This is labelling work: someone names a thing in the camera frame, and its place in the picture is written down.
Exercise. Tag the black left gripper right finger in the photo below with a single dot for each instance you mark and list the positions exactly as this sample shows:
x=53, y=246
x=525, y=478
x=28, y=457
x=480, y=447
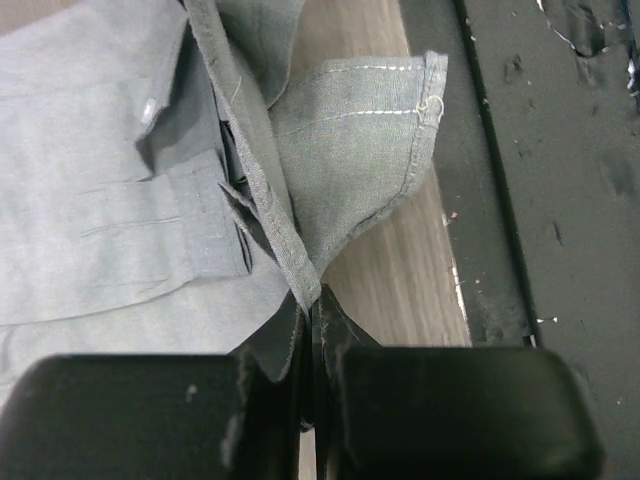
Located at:
x=332, y=334

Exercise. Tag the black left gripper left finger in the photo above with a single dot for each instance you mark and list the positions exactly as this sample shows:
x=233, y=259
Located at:
x=270, y=367

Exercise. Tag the grey long sleeve shirt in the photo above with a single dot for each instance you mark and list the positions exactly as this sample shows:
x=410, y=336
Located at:
x=165, y=182

